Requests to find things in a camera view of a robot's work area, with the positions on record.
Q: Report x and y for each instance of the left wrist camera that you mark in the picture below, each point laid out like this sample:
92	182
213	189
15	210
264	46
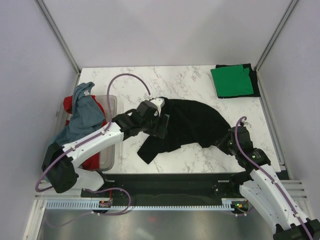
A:
149	108

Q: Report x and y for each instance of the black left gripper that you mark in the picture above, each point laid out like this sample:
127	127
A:
159	131

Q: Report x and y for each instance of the clear plastic bin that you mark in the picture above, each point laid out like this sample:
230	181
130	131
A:
106	158

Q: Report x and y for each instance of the left aluminium frame post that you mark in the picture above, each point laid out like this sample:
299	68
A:
58	35

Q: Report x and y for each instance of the folded black t-shirt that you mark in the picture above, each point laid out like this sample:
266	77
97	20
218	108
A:
254	82

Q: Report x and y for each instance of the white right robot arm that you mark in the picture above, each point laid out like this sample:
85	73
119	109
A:
260	185

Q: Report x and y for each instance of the black t-shirt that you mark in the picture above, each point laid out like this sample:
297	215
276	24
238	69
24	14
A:
254	82
189	122

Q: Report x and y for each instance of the red t-shirt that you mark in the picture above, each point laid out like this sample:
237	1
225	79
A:
87	116

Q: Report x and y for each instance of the aluminium frame post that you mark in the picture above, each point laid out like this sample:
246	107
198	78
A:
58	35
277	32

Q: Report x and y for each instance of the blue-grey t-shirt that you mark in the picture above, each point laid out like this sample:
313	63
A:
80	91

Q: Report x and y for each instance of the white slotted cable duct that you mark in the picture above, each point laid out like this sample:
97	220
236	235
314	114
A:
76	204

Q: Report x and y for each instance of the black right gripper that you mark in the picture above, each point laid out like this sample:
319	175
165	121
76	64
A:
221	143

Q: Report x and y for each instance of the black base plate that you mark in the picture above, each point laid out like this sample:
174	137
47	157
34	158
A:
176	188

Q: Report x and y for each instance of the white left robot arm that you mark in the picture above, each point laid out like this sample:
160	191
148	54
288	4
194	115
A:
62	164

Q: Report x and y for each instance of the folded green t-shirt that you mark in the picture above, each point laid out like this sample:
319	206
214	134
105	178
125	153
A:
232	81

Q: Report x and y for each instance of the right aluminium frame post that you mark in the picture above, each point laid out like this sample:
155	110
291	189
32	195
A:
277	32

